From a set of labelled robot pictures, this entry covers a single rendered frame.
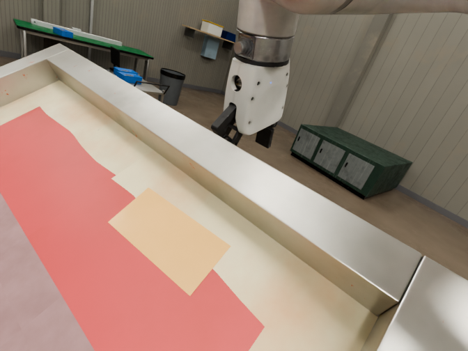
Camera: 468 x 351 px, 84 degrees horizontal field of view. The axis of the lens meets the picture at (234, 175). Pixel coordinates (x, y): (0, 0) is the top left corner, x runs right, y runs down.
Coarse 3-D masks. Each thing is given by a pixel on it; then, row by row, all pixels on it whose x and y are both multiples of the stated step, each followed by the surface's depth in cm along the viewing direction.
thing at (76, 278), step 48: (96, 192) 26; (48, 240) 23; (96, 240) 23; (0, 288) 21; (48, 288) 20; (96, 288) 20; (144, 288) 20; (0, 336) 18; (48, 336) 18; (96, 336) 18; (144, 336) 18; (192, 336) 17; (240, 336) 17
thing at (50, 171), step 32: (0, 128) 34; (32, 128) 34; (64, 128) 33; (0, 160) 30; (32, 160) 30; (64, 160) 30; (0, 192) 27; (32, 192) 27; (64, 192) 26; (0, 224) 25; (32, 224) 24
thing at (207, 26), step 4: (204, 20) 767; (204, 24) 771; (208, 24) 755; (212, 24) 760; (216, 24) 765; (204, 28) 772; (208, 28) 759; (212, 28) 766; (216, 28) 772; (220, 28) 779; (208, 32) 765; (212, 32) 772; (216, 32) 778; (220, 32) 786; (220, 36) 793
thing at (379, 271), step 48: (48, 48) 41; (0, 96) 37; (96, 96) 32; (144, 96) 30; (192, 144) 24; (240, 192) 20; (288, 192) 20; (288, 240) 20; (336, 240) 17; (384, 240) 17; (384, 288) 15; (432, 288) 15; (384, 336) 14; (432, 336) 14
